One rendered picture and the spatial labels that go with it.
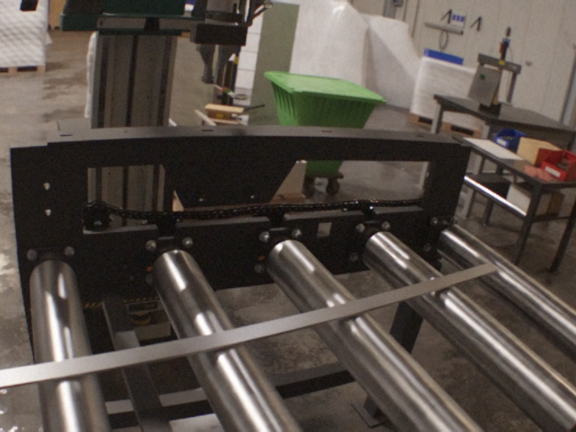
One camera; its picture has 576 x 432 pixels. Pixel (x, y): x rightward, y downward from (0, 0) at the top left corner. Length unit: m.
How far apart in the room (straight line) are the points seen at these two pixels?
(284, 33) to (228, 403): 4.30
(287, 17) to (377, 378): 4.21
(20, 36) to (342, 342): 8.49
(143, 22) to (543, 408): 1.69
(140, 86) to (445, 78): 6.23
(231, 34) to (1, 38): 8.06
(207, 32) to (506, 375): 1.02
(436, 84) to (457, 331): 6.86
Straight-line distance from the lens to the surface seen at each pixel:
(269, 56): 4.92
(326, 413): 2.13
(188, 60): 4.46
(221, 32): 1.23
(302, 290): 1.16
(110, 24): 1.84
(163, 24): 1.89
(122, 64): 2.12
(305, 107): 3.73
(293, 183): 3.28
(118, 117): 2.17
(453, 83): 7.91
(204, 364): 0.92
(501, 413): 2.45
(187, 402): 1.61
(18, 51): 9.16
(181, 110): 4.54
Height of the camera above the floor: 1.49
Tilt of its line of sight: 25 degrees down
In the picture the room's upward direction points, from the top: 9 degrees clockwise
